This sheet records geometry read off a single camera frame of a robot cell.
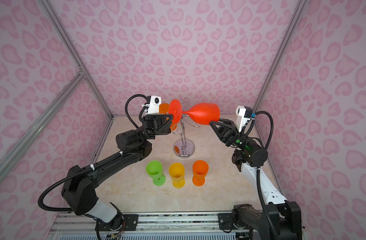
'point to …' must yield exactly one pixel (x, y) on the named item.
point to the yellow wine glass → (176, 171)
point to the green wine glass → (154, 170)
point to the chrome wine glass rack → (183, 147)
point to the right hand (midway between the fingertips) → (209, 127)
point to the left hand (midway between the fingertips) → (169, 122)
